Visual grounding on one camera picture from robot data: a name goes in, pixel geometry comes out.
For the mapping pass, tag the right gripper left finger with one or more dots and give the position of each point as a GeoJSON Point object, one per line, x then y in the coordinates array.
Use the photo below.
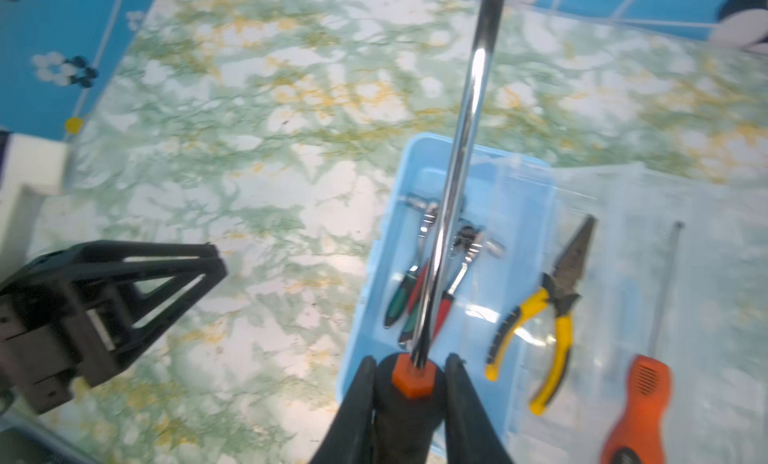
{"type": "Point", "coordinates": [349, 438]}

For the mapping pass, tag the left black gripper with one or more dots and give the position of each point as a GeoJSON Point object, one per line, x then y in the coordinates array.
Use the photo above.
{"type": "Point", "coordinates": [55, 329]}

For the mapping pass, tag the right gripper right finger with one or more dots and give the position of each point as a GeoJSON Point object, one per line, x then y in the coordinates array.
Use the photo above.
{"type": "Point", "coordinates": [470, 437]}

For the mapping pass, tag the orange black screwdriver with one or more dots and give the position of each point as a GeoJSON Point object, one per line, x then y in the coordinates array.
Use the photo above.
{"type": "Point", "coordinates": [410, 391]}

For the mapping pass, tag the small orange screwdriver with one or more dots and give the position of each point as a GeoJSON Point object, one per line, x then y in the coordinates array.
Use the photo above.
{"type": "Point", "coordinates": [636, 437]}

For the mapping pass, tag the red-handled ratchet wrench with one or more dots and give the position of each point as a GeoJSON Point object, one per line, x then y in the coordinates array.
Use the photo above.
{"type": "Point", "coordinates": [469, 243]}

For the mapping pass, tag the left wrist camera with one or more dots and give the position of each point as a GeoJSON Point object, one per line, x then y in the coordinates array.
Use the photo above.
{"type": "Point", "coordinates": [32, 169]}

